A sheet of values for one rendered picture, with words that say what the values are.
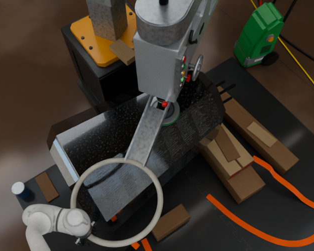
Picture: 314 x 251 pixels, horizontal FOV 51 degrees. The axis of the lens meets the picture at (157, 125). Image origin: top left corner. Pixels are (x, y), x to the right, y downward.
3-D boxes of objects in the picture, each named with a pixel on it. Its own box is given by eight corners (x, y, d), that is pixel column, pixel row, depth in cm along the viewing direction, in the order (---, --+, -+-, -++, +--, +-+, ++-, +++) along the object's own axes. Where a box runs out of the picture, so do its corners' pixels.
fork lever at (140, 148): (163, 54, 200) (162, 50, 195) (192, 63, 196) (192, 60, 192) (119, 159, 188) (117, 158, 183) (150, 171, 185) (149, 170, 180)
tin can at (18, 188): (31, 196, 267) (25, 191, 255) (18, 200, 265) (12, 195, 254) (29, 185, 271) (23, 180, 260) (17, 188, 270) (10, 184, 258)
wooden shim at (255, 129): (245, 129, 281) (246, 128, 280) (253, 122, 284) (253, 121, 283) (269, 148, 272) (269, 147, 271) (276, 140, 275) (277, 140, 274)
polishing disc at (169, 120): (139, 109, 209) (139, 108, 208) (163, 90, 215) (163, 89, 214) (162, 130, 201) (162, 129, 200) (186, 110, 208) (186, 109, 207)
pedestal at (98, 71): (76, 82, 322) (54, 27, 256) (131, 52, 339) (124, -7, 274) (111, 130, 296) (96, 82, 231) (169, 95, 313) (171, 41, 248)
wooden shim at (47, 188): (35, 178, 274) (34, 178, 273) (46, 172, 277) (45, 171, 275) (48, 202, 264) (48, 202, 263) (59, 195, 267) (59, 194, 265)
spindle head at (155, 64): (162, 48, 199) (162, -14, 159) (196, 59, 195) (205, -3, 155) (138, 94, 183) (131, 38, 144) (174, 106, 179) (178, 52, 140)
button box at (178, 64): (178, 82, 171) (181, 45, 146) (183, 83, 170) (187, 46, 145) (173, 93, 167) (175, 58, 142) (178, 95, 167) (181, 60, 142)
